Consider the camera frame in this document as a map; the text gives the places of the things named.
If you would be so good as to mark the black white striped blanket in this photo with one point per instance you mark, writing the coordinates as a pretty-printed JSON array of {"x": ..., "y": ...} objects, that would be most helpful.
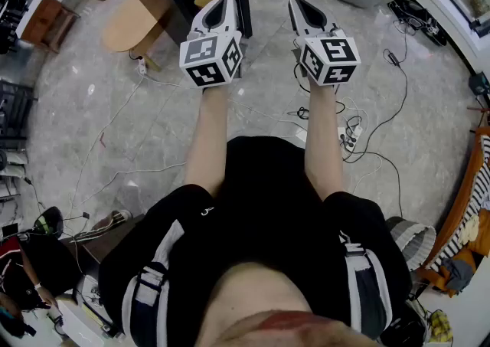
[{"x": 472, "y": 207}]

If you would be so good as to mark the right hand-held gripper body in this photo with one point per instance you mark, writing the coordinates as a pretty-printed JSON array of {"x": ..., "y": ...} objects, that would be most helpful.
[{"x": 329, "y": 58}]

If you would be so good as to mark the light wooden rounded table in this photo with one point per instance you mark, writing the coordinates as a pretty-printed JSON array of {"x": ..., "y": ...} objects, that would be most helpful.
[{"x": 134, "y": 23}]

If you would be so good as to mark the dark brown desk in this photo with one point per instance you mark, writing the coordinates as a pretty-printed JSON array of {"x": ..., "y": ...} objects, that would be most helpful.
[{"x": 103, "y": 238}]

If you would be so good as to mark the orange sofa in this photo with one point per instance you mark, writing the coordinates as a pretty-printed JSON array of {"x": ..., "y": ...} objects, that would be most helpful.
[{"x": 455, "y": 223}]

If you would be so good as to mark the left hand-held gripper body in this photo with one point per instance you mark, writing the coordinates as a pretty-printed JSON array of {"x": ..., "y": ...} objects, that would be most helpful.
[{"x": 208, "y": 58}]

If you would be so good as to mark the person's black white-striped shirt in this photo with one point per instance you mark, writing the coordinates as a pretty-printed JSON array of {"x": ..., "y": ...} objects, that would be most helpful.
[{"x": 264, "y": 215}]

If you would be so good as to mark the person's right forearm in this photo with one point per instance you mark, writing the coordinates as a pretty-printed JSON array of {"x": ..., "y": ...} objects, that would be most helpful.
[{"x": 323, "y": 138}]

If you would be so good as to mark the small black box device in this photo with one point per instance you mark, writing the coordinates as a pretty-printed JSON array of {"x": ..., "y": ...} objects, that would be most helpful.
[{"x": 479, "y": 83}]

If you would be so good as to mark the person's left forearm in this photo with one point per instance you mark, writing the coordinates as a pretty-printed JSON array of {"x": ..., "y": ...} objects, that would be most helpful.
[{"x": 206, "y": 138}]

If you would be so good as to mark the black power adapter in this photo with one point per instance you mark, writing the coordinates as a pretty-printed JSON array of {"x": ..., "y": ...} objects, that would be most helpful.
[{"x": 394, "y": 58}]

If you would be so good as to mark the yellow plaid cloth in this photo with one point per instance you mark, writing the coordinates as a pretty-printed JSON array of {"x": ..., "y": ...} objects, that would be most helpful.
[{"x": 441, "y": 325}]

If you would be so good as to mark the white power strip with plugs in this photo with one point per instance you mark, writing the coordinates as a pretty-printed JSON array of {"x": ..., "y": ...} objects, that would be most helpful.
[{"x": 351, "y": 136}]

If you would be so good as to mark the black metal rack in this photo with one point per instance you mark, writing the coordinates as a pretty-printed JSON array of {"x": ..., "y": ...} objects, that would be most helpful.
[{"x": 15, "y": 108}]

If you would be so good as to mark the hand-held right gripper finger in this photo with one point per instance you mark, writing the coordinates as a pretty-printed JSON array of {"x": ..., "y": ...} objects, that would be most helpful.
[
  {"x": 319, "y": 12},
  {"x": 294, "y": 14}
]

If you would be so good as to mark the brown wooden cabinet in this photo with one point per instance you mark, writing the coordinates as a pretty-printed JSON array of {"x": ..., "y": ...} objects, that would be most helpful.
[{"x": 46, "y": 21}]

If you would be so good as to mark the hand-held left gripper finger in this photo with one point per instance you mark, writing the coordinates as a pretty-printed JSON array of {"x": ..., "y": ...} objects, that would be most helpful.
[
  {"x": 232, "y": 12},
  {"x": 199, "y": 16}
]

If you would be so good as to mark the black helmet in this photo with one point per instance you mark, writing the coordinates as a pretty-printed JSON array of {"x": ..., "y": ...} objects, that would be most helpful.
[{"x": 49, "y": 221}]

